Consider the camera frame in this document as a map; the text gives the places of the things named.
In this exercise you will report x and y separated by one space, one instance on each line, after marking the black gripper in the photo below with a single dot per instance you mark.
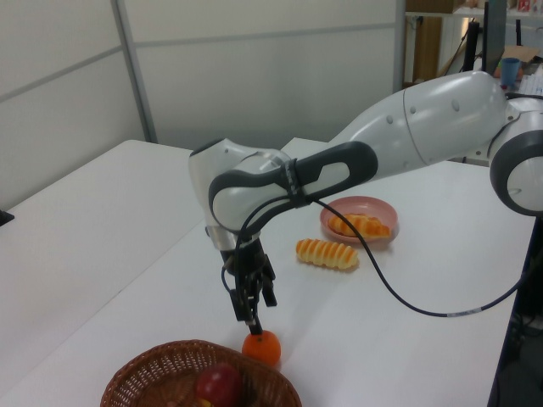
248 263

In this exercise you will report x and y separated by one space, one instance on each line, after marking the orange mandarin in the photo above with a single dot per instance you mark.
265 349

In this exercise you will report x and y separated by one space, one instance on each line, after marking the striped bread roll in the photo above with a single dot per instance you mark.
326 253

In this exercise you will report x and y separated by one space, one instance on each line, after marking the red apple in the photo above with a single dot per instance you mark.
218 383

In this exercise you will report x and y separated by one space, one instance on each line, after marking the braided golden bread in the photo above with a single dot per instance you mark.
369 226

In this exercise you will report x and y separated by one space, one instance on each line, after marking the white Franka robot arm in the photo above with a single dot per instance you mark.
424 123

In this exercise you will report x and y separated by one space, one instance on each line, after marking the brown woven basket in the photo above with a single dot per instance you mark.
148 373

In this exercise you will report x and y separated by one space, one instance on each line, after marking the pink plate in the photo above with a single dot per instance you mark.
373 207

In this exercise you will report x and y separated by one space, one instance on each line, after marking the black tripod stand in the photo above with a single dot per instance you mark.
471 46

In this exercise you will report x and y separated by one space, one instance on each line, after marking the blue cup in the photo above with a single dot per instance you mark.
510 72

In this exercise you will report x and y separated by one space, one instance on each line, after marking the brown cardboard box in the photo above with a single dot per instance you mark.
432 5

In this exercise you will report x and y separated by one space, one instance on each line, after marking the black monitor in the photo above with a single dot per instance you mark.
495 34

